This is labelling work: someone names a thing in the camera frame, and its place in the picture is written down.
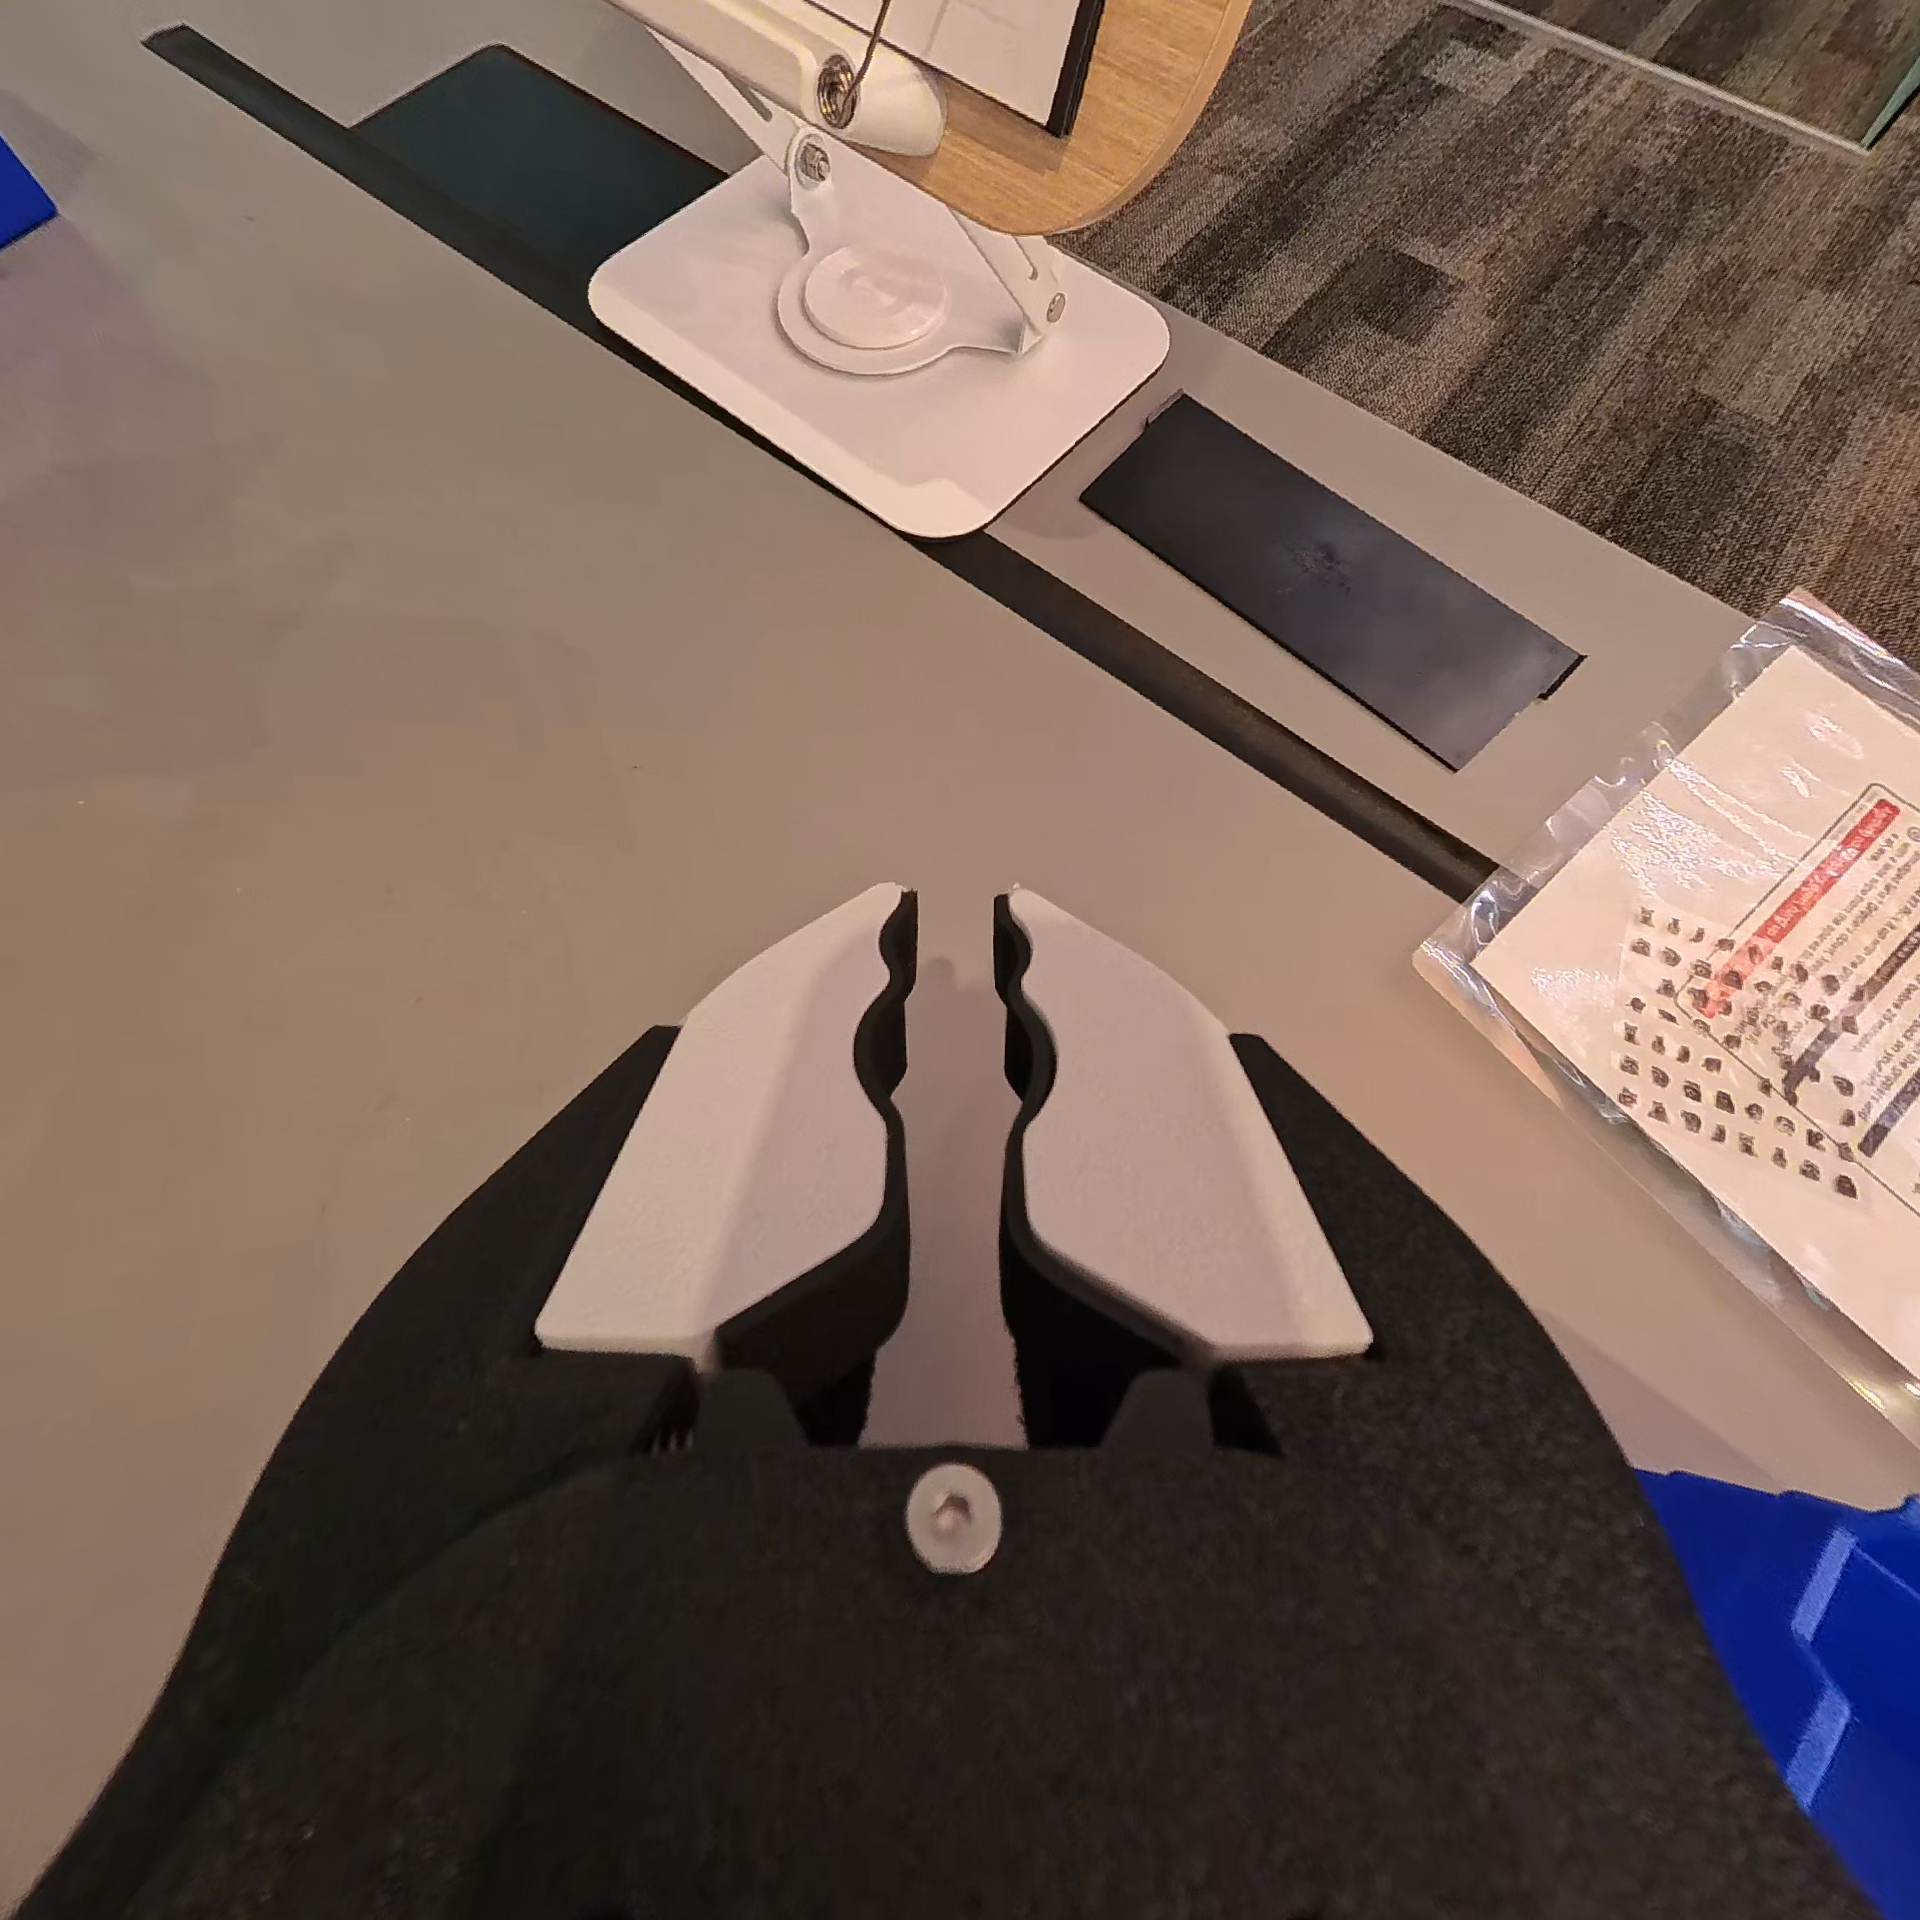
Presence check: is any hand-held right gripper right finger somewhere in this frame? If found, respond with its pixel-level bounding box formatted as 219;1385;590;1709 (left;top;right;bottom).
996;886;1379;1449

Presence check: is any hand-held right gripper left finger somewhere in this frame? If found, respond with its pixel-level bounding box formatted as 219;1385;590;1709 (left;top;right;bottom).
532;882;918;1449

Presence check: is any blue plastic bin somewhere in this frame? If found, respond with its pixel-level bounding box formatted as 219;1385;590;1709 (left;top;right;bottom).
1636;1470;1920;1856
0;133;60;256

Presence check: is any paper sheet in plastic sleeve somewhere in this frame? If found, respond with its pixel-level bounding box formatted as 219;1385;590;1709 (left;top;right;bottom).
1416;591;1920;1419

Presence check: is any wooden document stand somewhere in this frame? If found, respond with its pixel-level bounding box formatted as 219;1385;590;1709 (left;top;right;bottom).
600;0;1253;361

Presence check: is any printed instruction sheet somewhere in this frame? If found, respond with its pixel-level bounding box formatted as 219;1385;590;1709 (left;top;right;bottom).
834;0;1107;131

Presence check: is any glass partition panel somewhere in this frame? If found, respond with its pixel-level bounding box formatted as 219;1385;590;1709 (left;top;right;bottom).
1461;0;1920;151

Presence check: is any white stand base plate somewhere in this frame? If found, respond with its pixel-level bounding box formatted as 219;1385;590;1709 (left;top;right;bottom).
590;158;1175;539

